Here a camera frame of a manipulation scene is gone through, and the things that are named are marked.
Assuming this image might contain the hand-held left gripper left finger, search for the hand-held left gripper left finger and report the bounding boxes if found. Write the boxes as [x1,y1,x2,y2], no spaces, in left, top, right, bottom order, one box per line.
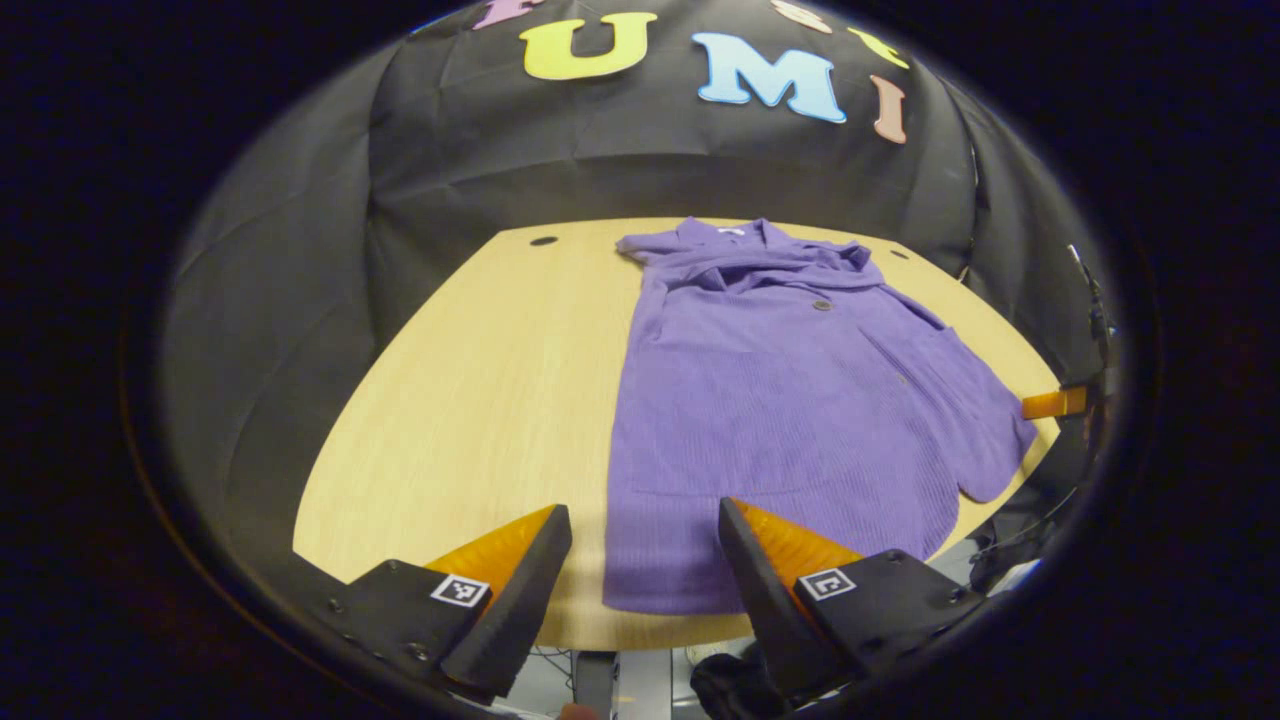
[295,503,573,701]

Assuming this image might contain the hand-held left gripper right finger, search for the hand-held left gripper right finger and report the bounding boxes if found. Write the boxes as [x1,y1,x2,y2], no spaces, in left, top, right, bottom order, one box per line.
[718,497,986,701]

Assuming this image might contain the purple shirt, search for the purple shirt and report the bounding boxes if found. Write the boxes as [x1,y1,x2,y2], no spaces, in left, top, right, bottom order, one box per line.
[602,217,1041,616]

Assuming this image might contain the dark cloth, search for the dark cloth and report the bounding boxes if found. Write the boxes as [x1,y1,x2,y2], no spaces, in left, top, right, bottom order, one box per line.
[690,645,791,720]

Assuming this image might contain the grey table leg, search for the grey table leg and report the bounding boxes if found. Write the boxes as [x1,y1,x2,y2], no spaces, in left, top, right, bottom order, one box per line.
[575,650,673,720]

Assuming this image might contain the black backdrop cloth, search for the black backdrop cloth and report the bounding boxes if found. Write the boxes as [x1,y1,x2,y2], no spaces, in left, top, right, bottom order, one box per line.
[160,0,1111,601]

